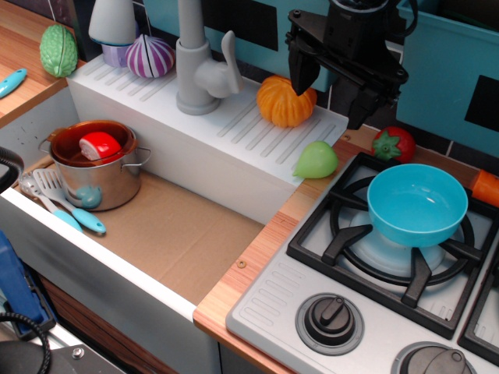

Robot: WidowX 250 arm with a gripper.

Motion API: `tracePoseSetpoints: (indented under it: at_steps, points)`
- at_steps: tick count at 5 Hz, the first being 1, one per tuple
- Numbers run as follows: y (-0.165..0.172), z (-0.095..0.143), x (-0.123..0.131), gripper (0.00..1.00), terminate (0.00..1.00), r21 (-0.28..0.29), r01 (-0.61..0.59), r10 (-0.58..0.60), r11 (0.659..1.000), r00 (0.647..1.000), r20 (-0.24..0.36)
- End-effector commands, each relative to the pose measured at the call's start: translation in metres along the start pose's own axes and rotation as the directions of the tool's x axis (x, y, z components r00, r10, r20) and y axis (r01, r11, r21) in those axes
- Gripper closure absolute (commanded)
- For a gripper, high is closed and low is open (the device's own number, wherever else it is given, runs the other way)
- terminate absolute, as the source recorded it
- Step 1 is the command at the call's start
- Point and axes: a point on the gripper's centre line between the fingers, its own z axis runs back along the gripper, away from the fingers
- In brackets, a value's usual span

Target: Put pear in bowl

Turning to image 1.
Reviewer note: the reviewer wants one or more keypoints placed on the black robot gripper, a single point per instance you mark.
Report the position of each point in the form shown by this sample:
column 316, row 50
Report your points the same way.
column 350, row 41

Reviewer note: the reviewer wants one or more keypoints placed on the green toy pear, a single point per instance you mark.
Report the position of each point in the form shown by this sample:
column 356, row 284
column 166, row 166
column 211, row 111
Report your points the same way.
column 317, row 160

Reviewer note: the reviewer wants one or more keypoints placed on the turquoise plastic bowl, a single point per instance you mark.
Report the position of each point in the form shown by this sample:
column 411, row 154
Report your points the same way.
column 416, row 205

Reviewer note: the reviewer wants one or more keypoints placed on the brown translucent bowl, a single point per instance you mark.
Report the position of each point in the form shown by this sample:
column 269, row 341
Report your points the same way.
column 64, row 143

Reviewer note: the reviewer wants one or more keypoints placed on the orange toy pumpkin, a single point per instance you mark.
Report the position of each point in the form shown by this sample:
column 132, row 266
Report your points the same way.
column 279, row 104

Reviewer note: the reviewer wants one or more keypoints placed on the red toy tomato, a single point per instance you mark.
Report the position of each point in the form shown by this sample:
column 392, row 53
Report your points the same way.
column 394, row 143

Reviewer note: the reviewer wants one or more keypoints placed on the turquoise box centre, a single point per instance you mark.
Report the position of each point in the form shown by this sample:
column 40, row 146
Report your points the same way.
column 260, row 29

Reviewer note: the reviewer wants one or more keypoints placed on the white sink drainboard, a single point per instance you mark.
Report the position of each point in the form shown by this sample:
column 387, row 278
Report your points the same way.
column 232, row 156

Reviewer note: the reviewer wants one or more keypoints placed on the grey toy faucet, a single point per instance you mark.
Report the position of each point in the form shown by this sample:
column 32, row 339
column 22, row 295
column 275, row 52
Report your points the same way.
column 202, row 81

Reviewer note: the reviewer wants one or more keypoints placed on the orange toy carrot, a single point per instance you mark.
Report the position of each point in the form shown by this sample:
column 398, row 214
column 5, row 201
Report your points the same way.
column 485, row 188

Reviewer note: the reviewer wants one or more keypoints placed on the purple striped toy onion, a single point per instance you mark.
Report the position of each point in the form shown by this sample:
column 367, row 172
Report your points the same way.
column 150, row 57

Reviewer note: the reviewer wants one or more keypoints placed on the grey cone toy bottle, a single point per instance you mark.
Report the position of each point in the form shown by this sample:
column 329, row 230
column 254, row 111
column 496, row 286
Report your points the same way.
column 113, row 27

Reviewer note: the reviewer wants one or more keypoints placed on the stainless steel pot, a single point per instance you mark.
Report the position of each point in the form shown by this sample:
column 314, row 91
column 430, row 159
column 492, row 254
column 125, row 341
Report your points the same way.
column 101, row 184

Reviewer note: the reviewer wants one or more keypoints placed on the grey stove knob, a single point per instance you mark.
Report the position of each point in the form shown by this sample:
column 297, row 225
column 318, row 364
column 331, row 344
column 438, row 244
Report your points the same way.
column 429, row 357
column 329, row 324

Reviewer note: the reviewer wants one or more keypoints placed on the black stove grate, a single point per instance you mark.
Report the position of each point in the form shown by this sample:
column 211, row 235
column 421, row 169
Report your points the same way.
column 480, row 335
column 430, row 286

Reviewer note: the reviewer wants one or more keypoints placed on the red white toy radish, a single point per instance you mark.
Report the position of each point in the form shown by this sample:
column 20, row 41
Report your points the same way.
column 98, row 145

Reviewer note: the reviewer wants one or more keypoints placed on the green bumpy toy vegetable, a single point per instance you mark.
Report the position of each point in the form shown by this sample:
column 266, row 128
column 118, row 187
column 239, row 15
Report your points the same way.
column 58, row 51

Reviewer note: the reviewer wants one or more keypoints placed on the blue clamp device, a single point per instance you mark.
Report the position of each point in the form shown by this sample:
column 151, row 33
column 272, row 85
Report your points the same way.
column 21, row 293

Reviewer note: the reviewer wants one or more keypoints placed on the grey slotted spatula blue handle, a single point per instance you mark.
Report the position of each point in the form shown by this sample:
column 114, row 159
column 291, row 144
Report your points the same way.
column 52, row 187

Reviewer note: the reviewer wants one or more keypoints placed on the grey spoon blue handle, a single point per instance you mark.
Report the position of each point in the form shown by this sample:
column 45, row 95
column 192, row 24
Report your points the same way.
column 28, row 186

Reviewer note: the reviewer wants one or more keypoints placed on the turquoise utensil handle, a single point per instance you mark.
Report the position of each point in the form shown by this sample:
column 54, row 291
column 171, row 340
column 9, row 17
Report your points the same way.
column 11, row 82

